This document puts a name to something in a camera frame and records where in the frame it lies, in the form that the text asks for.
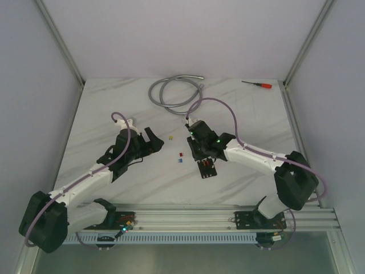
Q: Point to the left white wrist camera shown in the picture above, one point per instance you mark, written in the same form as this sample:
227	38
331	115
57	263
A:
124	125

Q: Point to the red handled screwdriver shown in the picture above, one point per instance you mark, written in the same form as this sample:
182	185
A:
263	85

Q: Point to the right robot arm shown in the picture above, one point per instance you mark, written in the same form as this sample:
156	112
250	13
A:
294	183

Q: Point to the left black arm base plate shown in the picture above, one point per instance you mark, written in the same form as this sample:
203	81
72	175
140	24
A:
118	221

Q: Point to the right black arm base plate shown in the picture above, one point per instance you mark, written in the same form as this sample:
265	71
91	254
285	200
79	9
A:
245	221

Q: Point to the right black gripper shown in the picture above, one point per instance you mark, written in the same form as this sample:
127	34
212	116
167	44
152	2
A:
197	156

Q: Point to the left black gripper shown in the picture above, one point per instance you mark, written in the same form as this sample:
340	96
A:
146	144

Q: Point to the perforated cable duct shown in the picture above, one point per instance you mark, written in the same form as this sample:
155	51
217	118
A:
173	238

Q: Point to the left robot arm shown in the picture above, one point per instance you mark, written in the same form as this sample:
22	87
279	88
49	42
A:
51	217

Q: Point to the aluminium rail frame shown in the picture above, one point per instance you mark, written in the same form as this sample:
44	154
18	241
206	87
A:
220	218

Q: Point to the black fuse box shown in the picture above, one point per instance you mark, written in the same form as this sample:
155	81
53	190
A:
206	172

